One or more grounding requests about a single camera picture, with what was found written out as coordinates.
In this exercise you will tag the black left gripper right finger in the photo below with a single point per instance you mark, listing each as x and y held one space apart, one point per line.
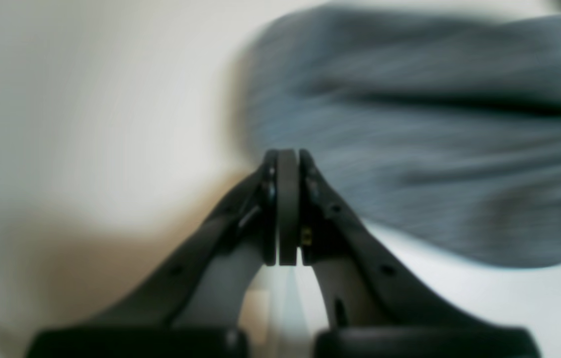
376 307

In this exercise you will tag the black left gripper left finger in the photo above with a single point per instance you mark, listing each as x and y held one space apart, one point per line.
189 306

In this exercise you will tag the grey t-shirt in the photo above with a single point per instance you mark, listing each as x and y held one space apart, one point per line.
443 126

